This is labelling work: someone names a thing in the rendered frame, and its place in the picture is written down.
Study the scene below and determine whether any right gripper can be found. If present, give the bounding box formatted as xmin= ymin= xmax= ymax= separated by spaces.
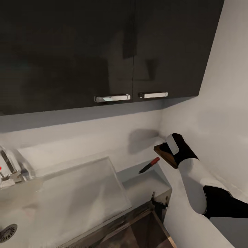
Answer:
xmin=159 ymin=143 xmax=171 ymax=154

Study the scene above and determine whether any parer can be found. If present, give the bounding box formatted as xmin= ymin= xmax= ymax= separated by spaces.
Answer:
xmin=140 ymin=157 xmax=160 ymax=172

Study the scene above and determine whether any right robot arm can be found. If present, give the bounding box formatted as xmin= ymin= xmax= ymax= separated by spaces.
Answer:
xmin=159 ymin=133 xmax=248 ymax=248

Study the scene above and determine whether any cutting board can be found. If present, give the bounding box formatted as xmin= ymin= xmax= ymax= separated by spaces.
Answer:
xmin=154 ymin=145 xmax=178 ymax=168

